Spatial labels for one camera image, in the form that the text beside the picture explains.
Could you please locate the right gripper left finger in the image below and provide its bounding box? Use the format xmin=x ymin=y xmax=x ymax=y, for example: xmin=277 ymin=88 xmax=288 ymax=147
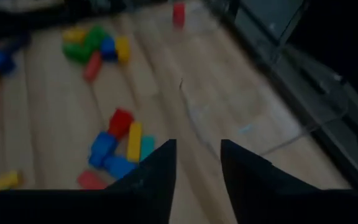
xmin=0 ymin=139 xmax=177 ymax=224

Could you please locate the black partition panel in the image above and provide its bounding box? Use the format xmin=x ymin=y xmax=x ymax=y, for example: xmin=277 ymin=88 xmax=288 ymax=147
xmin=286 ymin=0 xmax=358 ymax=116

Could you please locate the red chunky block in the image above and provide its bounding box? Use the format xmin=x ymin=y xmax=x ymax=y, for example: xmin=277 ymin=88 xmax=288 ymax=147
xmin=172 ymin=2 xmax=186 ymax=29
xmin=108 ymin=108 xmax=135 ymax=139

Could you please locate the green studded block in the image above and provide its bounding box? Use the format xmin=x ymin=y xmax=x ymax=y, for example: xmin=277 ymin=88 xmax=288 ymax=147
xmin=62 ymin=42 xmax=93 ymax=65
xmin=84 ymin=26 xmax=107 ymax=50

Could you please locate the teal flat block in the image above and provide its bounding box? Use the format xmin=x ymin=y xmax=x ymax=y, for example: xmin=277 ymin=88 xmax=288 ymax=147
xmin=140 ymin=136 xmax=155 ymax=161

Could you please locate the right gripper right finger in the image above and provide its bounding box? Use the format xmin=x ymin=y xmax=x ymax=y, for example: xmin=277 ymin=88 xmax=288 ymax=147
xmin=221 ymin=139 xmax=358 ymax=224

